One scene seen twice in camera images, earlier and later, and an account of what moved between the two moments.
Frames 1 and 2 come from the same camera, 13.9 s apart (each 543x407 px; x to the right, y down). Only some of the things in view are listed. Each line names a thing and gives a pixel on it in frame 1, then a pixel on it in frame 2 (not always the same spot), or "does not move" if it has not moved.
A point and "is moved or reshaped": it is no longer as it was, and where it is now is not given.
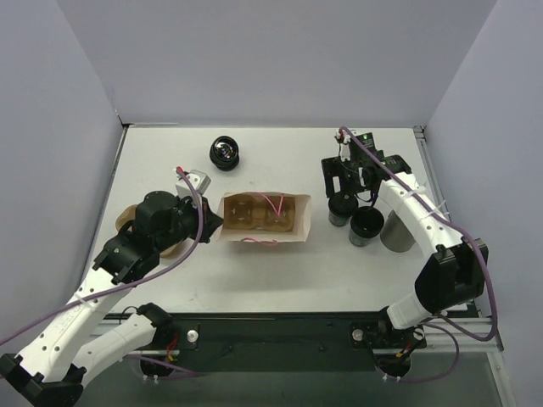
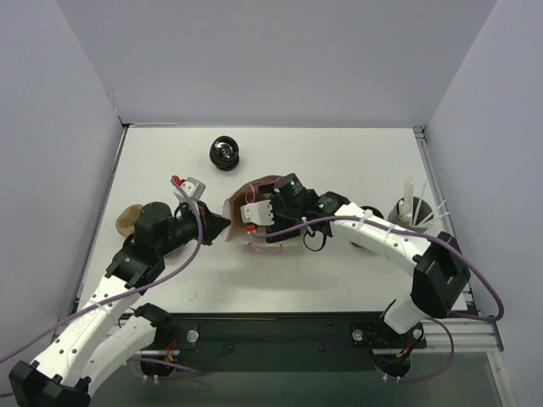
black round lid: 224,153 does not move
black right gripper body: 339,181 -> 274,229
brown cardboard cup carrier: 126,214 does not move
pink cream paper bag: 265,218 is moved or reshaped
